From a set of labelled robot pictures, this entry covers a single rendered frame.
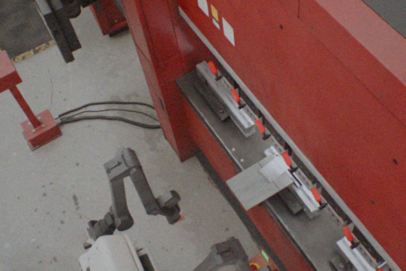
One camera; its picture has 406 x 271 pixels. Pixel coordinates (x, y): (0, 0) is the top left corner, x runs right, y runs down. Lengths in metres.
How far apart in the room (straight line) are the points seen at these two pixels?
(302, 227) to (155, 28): 1.20
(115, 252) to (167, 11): 1.23
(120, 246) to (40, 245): 1.70
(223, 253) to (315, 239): 0.77
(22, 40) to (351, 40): 3.78
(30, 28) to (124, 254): 3.09
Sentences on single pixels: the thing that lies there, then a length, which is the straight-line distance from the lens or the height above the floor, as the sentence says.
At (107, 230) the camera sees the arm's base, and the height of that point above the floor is 1.23.
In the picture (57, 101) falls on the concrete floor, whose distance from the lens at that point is 4.53.
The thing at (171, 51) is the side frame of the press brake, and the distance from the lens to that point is 3.11.
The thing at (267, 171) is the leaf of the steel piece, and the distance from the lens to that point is 2.78.
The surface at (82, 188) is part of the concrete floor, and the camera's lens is 4.08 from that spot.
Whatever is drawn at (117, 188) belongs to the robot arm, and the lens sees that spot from 2.26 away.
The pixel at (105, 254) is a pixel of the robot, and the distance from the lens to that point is 2.30.
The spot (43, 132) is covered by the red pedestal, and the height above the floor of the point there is 0.12.
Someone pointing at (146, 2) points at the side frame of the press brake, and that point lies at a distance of 2.80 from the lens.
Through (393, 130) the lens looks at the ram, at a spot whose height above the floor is 2.07.
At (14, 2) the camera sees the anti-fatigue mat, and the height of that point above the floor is 0.01.
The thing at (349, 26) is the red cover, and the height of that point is 2.30.
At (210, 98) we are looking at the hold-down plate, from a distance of 3.15.
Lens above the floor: 3.46
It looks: 56 degrees down
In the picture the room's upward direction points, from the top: 11 degrees counter-clockwise
